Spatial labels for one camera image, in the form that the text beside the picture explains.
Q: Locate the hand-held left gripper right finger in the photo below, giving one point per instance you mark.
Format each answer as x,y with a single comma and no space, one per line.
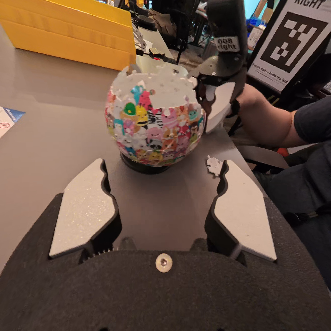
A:
243,214

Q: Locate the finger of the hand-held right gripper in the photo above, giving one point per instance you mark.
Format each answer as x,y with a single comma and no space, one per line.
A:
219,108
200,90

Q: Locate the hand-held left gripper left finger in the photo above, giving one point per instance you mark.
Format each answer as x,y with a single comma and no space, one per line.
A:
84,214

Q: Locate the joined puzzle pieces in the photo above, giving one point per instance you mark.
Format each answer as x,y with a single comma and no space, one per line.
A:
214,164

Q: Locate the colourful puzzle ball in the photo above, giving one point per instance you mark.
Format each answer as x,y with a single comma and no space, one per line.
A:
155,129

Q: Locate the black ball stand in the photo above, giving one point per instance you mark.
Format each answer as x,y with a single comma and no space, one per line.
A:
144,169

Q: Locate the person's right forearm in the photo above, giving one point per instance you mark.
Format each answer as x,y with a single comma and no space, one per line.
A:
269,121

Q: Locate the office chair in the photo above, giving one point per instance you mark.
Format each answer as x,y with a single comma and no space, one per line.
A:
263,155

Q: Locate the neighbouring white desk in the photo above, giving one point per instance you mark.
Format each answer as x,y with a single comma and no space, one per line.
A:
157,44

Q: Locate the person's dark clothing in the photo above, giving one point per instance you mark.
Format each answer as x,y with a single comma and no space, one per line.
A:
305,186

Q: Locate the small orange object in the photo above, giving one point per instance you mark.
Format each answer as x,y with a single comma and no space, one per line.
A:
283,151

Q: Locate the framed marker sign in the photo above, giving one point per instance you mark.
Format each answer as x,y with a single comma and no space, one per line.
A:
297,38

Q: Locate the instruction leaflet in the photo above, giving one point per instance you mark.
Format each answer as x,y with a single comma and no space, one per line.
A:
6,121

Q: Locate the yellow plastic bin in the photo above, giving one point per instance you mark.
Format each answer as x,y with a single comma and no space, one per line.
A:
64,33

